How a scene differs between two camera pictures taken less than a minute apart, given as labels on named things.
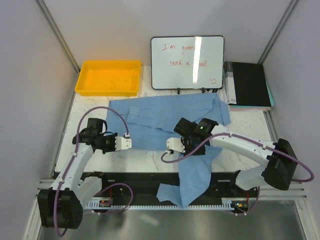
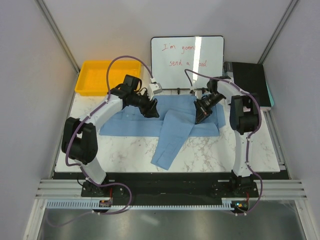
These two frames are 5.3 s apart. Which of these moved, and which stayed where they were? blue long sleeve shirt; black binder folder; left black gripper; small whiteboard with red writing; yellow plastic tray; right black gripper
Moved: blue long sleeve shirt; left black gripper; right black gripper
Stayed: small whiteboard with red writing; yellow plastic tray; black binder folder
